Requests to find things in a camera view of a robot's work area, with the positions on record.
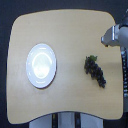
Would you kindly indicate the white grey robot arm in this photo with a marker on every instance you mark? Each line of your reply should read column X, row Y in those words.
column 117, row 35

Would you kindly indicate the white round plate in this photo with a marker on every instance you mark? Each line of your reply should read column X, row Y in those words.
column 41, row 65

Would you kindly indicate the white table base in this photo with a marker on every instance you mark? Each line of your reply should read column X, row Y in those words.
column 67, row 120

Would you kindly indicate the dark purple grape bunch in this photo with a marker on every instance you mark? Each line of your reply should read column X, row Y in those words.
column 92, row 68

